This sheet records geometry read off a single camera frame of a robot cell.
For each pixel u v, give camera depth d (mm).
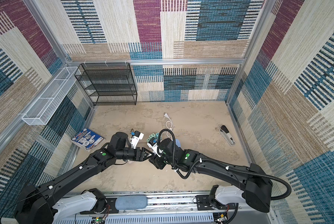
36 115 699
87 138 964
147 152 698
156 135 917
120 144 615
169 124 1056
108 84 1105
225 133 969
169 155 582
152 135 919
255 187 401
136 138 714
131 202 717
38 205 385
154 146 651
